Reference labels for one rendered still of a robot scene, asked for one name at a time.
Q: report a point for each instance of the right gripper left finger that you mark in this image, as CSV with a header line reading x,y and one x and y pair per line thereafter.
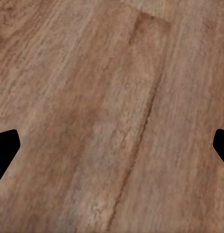
x,y
9,146

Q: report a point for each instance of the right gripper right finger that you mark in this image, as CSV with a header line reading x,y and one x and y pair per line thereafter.
x,y
218,143

